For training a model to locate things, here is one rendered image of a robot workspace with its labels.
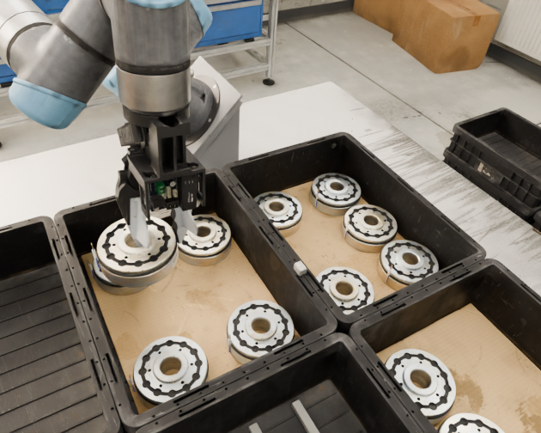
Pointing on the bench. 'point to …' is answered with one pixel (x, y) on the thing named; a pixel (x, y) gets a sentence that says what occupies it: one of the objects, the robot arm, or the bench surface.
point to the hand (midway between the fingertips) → (160, 236)
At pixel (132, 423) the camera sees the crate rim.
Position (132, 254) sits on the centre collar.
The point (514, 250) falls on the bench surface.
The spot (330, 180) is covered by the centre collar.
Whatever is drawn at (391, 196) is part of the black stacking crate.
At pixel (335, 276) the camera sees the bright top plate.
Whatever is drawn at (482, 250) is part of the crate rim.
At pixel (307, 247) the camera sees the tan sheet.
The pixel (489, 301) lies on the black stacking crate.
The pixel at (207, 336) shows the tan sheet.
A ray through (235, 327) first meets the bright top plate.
